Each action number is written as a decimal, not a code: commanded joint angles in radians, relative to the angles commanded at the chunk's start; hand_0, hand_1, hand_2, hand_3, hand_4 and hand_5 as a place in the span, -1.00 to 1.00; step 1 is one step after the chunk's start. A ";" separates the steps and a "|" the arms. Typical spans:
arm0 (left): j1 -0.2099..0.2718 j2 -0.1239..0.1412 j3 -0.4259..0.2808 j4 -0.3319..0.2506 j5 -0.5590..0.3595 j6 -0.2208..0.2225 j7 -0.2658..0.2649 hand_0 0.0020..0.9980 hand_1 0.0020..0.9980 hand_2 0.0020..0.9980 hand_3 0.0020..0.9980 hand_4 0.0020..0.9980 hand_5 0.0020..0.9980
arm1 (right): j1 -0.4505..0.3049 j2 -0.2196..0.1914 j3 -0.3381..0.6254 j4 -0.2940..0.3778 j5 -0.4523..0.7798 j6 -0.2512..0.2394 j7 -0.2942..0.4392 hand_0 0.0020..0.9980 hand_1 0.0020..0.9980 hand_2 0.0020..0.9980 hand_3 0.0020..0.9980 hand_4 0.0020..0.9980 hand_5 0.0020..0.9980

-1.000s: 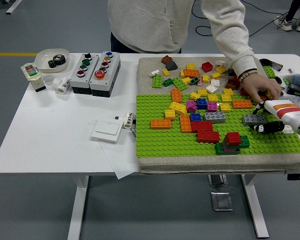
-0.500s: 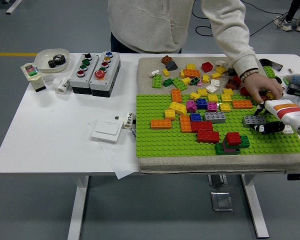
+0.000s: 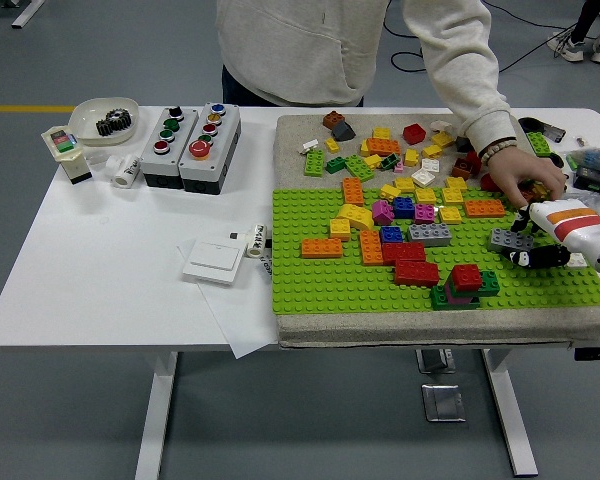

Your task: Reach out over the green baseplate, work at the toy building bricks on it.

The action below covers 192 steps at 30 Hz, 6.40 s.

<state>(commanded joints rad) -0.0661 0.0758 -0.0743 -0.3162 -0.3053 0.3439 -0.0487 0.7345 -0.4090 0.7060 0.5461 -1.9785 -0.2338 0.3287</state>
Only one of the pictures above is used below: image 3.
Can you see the person's left hand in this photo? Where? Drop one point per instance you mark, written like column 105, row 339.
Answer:
column 522, row 167

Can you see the robot right hand white shell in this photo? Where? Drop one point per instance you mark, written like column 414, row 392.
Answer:
column 570, row 225

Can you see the brown 2x2 brick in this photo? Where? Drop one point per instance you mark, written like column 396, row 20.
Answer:
column 531, row 192
column 333, row 120

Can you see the yellow toy brick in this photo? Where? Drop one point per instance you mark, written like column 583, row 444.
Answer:
column 450, row 214
column 373, row 161
column 391, row 192
column 411, row 158
column 340, row 229
column 545, row 189
column 405, row 184
column 432, row 151
column 442, row 139
column 456, row 182
column 452, row 196
column 381, row 133
column 426, row 195
column 364, row 148

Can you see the grey 2x4 brick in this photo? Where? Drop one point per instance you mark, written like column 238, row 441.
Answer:
column 505, row 240
column 430, row 235

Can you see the magenta 2x2 brick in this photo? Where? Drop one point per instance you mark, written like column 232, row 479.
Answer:
column 424, row 214

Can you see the red 2x2 brick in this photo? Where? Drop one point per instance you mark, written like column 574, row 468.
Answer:
column 466, row 276
column 472, row 162
column 414, row 133

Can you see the red 2x4 brick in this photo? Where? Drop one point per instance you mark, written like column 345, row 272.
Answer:
column 416, row 273
column 404, row 253

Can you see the person's left forearm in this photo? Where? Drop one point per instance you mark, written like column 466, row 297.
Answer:
column 475, row 110

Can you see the lime green toy brick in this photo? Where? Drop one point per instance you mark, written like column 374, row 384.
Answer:
column 537, row 143

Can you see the magenta toy brick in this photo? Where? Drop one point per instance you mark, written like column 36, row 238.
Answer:
column 457, row 300

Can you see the green studded baseplate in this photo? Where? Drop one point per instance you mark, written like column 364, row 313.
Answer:
column 330, row 285

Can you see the white 2x2 plate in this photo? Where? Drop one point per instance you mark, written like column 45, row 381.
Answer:
column 431, row 165
column 577, row 261

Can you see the red curved brick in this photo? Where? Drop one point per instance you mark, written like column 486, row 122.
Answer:
column 487, row 184

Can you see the black tape roll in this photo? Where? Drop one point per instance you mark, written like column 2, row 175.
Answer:
column 524, row 121

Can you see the black glossy rectangular module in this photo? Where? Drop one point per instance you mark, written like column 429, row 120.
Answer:
column 554, row 133

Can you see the black electronic module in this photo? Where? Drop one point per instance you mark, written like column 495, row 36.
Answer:
column 597, row 180

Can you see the brown hollow brick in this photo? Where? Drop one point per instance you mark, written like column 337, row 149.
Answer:
column 461, row 169

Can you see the dark grey slope brick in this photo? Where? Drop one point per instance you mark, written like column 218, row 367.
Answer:
column 461, row 145
column 343, row 131

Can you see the clear bag blue parts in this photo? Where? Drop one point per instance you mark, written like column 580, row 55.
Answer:
column 592, row 159

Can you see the white slope brick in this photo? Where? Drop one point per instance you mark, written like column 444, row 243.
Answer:
column 437, row 125

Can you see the green 2x4 brick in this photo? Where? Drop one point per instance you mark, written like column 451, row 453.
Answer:
column 359, row 168
column 490, row 283

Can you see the white hollow brick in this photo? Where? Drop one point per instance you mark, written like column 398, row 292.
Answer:
column 423, row 177

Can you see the small pink brick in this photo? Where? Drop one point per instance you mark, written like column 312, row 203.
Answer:
column 399, row 167

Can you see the blue 2x2 brick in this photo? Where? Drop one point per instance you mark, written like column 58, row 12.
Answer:
column 392, row 235
column 404, row 207

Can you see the person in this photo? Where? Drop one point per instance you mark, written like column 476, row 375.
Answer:
column 290, row 50
column 572, row 47

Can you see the black table control panel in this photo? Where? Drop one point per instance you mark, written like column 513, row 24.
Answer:
column 597, row 354

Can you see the dark green hollow brick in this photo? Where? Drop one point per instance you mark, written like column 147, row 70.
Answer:
column 389, row 161

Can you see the magenta slope brick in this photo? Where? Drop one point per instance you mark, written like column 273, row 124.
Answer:
column 382, row 211

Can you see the yellow arch brick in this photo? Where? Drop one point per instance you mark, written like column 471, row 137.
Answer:
column 355, row 216

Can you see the dark green small brick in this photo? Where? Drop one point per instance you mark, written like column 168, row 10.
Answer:
column 336, row 165

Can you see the grey metal floor box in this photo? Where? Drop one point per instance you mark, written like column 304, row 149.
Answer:
column 435, row 361

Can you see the small yellow brick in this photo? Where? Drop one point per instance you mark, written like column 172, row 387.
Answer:
column 332, row 145

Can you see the small white flat piece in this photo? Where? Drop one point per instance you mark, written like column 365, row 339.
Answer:
column 309, row 146

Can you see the metal floor socket plate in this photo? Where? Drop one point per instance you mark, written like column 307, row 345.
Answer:
column 442, row 402

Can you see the white labelled tube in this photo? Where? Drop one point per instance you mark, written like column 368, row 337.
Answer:
column 256, row 240

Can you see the small grey square chip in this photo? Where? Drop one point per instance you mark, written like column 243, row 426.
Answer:
column 235, row 234

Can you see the grey emergency-stop control box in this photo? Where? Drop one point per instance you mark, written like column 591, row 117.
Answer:
column 227, row 145

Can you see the white paper sheet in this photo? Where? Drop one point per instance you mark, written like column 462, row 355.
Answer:
column 235, row 320

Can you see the grey four-button control box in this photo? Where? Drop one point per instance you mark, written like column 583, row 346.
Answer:
column 150, row 160

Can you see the black metal gear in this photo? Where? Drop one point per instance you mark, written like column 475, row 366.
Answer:
column 107, row 127
column 117, row 117

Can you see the clear plastic piece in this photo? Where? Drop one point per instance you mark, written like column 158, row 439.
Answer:
column 96, row 159

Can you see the white plastic bowl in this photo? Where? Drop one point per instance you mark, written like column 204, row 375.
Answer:
column 87, row 117

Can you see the white background table leg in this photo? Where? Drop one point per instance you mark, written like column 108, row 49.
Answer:
column 27, row 12

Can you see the white wall switch plate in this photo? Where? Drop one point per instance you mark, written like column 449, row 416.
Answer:
column 212, row 262

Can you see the white red-green switch module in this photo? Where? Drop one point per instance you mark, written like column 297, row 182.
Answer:
column 62, row 141

